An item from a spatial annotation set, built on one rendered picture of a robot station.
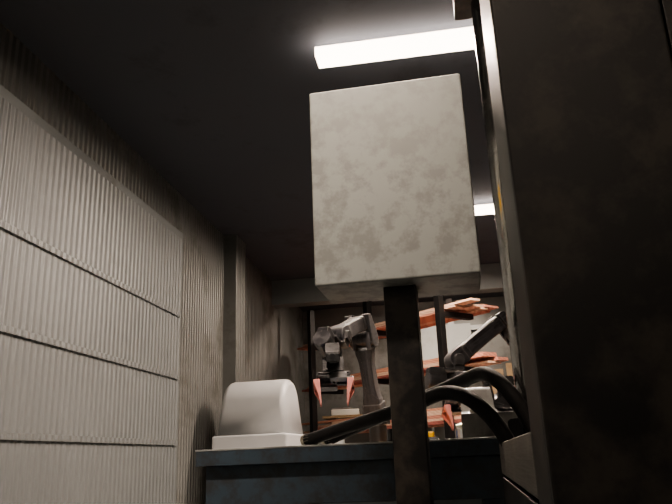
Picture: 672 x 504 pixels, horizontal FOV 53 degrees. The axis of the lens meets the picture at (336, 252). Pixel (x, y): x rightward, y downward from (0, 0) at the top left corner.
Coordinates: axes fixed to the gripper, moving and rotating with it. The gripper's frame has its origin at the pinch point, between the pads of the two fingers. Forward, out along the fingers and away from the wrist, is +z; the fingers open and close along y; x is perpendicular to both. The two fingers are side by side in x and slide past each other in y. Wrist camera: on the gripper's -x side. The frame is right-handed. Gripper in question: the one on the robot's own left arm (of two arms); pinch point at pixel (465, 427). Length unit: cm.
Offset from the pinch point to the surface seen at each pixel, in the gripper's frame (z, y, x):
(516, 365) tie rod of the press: 34, -7, -78
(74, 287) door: -136, -172, 71
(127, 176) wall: -245, -165, 80
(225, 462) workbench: 34, -69, -43
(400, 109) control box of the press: 3, -30, -118
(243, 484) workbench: 37, -65, -40
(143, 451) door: -109, -154, 191
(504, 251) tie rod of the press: 14, -7, -90
